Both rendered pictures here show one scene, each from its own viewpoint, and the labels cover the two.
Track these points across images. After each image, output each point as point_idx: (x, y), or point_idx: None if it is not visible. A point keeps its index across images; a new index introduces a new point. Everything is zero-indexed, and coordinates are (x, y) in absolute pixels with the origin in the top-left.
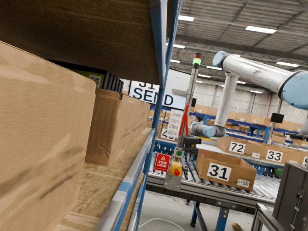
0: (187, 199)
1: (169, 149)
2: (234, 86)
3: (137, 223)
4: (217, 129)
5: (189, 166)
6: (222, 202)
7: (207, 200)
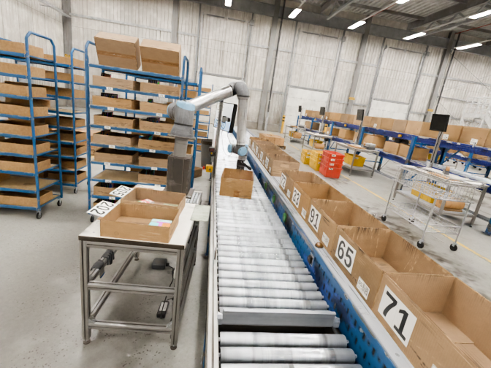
0: (210, 191)
1: (262, 177)
2: (238, 107)
3: None
4: (235, 146)
5: None
6: None
7: None
